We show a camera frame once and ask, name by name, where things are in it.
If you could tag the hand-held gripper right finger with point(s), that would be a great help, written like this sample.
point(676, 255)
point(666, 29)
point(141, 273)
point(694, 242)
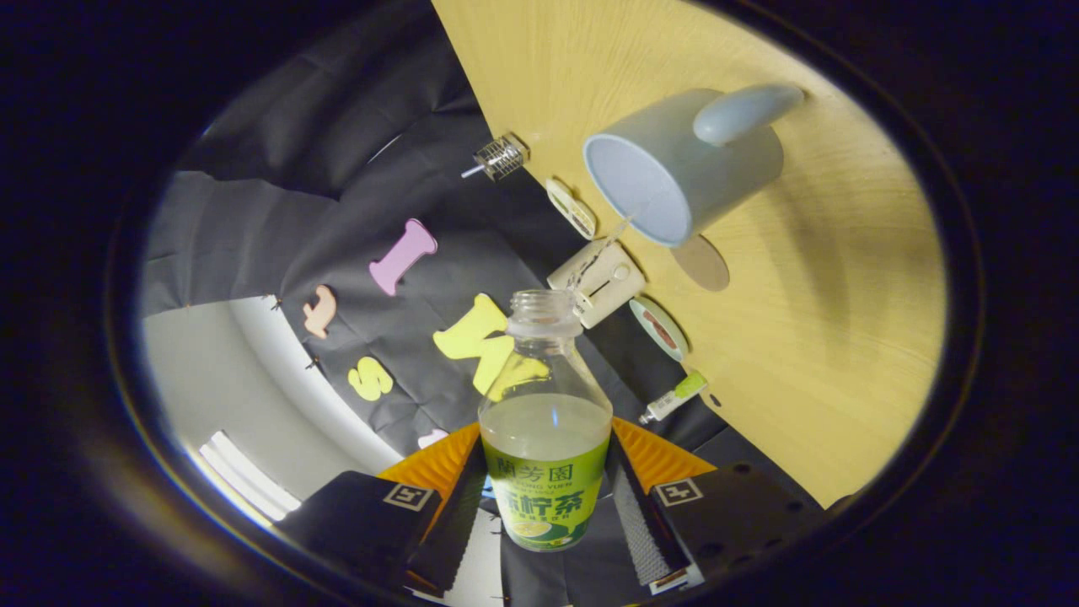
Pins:
point(733, 514)

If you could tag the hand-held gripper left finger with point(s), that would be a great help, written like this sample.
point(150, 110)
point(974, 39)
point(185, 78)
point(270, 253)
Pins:
point(362, 523)

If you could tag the green label juice bottle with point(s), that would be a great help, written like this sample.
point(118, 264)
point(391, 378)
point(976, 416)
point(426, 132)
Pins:
point(544, 497)

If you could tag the round brown coaster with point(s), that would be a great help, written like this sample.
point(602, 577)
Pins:
point(706, 265)

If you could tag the pale blue cup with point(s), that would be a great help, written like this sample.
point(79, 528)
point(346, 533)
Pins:
point(725, 169)

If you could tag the white and green capped bottle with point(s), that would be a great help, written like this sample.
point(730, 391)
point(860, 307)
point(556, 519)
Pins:
point(674, 398)

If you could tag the ceiling light panel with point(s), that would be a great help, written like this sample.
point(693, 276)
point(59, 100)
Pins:
point(249, 480)

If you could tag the brown bread slice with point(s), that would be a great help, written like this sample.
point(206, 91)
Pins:
point(653, 320)
point(668, 337)

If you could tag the wooden table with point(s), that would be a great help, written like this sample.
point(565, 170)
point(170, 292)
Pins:
point(801, 337)

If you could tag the pale green plate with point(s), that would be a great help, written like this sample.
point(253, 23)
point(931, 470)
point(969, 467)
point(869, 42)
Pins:
point(649, 337)

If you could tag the white toaster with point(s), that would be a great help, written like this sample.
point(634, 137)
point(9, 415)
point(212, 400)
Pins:
point(611, 291)

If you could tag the white divided tray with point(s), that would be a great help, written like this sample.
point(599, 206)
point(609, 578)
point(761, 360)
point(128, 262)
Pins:
point(573, 211)

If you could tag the white straw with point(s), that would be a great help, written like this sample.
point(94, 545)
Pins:
point(472, 171)

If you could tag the clear glass holder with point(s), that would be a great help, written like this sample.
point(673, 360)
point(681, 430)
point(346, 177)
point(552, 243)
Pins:
point(503, 157)

